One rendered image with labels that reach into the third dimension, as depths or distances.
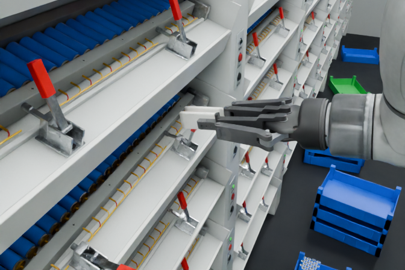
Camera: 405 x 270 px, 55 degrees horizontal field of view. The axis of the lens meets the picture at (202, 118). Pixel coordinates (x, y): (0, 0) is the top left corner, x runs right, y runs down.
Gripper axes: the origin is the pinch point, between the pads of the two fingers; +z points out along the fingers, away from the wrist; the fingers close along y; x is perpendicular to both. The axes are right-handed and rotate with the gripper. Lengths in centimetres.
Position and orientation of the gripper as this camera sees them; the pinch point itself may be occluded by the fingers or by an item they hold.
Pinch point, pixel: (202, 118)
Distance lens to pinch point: 64.3
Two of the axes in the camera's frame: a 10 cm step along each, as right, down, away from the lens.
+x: -1.7, -8.8, -4.4
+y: 4.1, -4.7, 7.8
